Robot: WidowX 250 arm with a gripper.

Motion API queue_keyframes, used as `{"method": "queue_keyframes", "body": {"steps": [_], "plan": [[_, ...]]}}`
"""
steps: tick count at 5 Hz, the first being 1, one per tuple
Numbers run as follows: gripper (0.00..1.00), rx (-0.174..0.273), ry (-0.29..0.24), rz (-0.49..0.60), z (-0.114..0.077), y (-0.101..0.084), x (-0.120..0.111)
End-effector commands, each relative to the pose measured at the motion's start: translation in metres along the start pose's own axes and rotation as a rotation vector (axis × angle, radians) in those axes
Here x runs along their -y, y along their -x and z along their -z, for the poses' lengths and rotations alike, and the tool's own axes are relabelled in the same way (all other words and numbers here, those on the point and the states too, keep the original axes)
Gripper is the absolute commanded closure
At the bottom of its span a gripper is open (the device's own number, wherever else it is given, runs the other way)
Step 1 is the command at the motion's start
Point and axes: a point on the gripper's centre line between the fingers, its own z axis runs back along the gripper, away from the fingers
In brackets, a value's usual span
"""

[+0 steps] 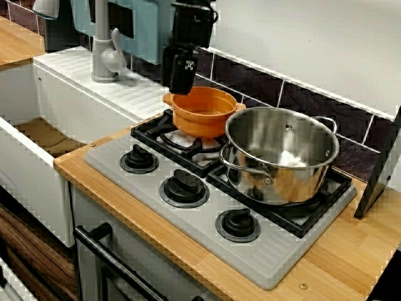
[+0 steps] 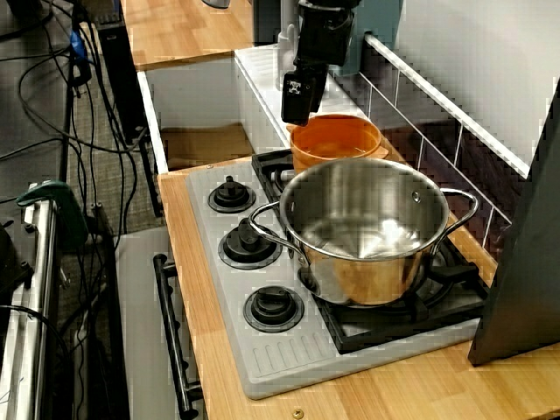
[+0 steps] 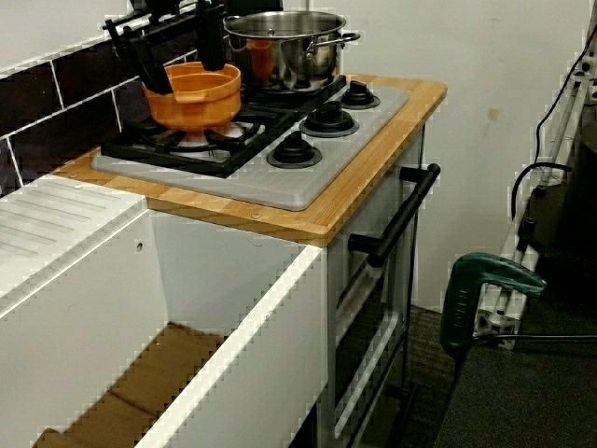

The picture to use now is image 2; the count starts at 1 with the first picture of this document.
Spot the black cable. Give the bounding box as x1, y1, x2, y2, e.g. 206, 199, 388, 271
0, 304, 70, 367
17, 56, 152, 154
0, 136, 88, 185

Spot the orange plastic bowl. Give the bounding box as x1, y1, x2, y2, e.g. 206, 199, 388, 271
286, 113, 389, 176

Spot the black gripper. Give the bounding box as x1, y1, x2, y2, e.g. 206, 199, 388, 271
281, 6, 357, 128

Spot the black metal stand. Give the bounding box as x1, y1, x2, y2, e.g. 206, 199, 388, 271
89, 203, 130, 420

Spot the black pole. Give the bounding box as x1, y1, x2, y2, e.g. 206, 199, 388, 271
59, 65, 78, 183

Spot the green clamp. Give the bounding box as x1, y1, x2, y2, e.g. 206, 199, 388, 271
16, 179, 88, 253

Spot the white oven door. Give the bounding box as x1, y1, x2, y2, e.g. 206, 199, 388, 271
114, 227, 207, 420

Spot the black slanted panel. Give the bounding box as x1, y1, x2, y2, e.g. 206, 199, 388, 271
467, 76, 560, 367

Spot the dark tile backsplash panel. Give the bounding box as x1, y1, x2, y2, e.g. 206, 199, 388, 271
358, 32, 533, 263

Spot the white toy sink basin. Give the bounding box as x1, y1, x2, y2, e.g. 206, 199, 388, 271
137, 43, 377, 174

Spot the black burner grate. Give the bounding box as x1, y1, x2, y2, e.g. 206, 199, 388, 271
312, 238, 490, 355
251, 148, 298, 205

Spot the brown cardboard sheet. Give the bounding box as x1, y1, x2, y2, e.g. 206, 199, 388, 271
160, 125, 255, 172

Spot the grey toy stove plate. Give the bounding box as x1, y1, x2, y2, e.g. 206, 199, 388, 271
184, 135, 489, 402

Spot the stainless steel pot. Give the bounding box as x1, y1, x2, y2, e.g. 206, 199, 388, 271
248, 157, 480, 307

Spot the aluminium frame rail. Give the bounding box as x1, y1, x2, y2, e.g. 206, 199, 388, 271
0, 187, 60, 420

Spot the blue cable connector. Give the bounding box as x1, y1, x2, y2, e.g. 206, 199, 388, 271
69, 30, 85, 60

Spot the black tower box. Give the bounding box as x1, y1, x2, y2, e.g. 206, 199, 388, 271
96, 21, 148, 145

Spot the black oven door handle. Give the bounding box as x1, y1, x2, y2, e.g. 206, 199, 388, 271
151, 253, 205, 417

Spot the teal box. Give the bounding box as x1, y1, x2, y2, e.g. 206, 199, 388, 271
318, 0, 403, 76

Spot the grey toy faucet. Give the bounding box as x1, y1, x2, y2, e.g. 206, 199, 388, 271
274, 0, 303, 92

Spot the black bracket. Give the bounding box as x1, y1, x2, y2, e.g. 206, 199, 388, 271
0, 220, 35, 303

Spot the black stove knob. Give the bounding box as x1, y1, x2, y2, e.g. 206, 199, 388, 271
242, 285, 305, 334
207, 175, 257, 214
217, 217, 284, 270

